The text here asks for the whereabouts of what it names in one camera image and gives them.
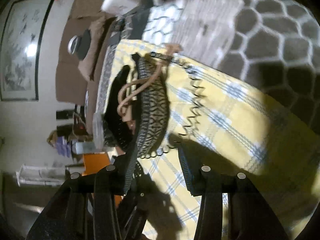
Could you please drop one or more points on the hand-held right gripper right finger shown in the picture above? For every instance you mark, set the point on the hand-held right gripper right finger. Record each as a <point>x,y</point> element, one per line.
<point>185,170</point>

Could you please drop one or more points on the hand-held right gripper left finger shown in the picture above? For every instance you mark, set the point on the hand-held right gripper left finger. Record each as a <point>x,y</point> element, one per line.
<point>110,180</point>

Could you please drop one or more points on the purple white pack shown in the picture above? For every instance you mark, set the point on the purple white pack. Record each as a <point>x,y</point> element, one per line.
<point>63,146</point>

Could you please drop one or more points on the yellow plaid cloth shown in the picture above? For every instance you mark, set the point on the yellow plaid cloth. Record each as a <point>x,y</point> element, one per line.
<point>225,120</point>

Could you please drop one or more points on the brown sofa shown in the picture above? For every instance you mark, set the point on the brown sofa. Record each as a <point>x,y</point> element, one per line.
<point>67,80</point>

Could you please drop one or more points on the black flat cushion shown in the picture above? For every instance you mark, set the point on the black flat cushion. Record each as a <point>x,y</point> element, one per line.
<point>85,45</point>

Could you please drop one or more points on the brown sofa pillow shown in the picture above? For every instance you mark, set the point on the brown sofa pillow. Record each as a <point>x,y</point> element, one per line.
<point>96,42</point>

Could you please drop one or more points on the white round device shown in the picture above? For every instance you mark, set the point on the white round device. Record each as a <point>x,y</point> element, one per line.
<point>73,44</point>

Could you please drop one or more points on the dark cloth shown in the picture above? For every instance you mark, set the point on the dark cloth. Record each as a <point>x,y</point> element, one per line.
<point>140,22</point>

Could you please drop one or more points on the framed ink painting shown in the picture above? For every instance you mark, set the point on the framed ink painting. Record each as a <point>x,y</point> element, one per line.
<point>17,55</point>

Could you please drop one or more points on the grey honeycomb tablecloth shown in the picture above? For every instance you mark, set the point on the grey honeycomb tablecloth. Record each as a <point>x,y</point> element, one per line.
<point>270,37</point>

